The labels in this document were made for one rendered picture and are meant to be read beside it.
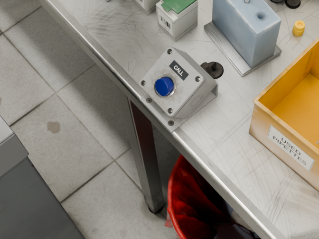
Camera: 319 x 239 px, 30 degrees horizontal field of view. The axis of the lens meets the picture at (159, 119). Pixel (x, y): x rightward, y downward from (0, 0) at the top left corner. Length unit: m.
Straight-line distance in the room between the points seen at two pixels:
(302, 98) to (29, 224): 0.50
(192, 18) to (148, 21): 0.07
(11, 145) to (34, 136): 1.05
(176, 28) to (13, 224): 0.41
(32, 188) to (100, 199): 0.80
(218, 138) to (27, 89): 1.17
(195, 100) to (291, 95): 0.14
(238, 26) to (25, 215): 0.46
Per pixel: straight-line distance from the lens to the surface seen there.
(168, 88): 0.78
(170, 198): 1.25
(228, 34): 0.88
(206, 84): 0.79
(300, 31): 0.91
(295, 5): 0.94
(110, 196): 1.73
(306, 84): 0.87
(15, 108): 1.90
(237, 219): 1.47
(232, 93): 0.86
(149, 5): 0.91
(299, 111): 0.85
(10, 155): 0.82
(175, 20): 0.85
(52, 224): 1.12
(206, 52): 0.89
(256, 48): 0.82
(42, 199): 1.00
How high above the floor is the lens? 1.63
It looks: 65 degrees down
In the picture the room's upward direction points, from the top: 8 degrees counter-clockwise
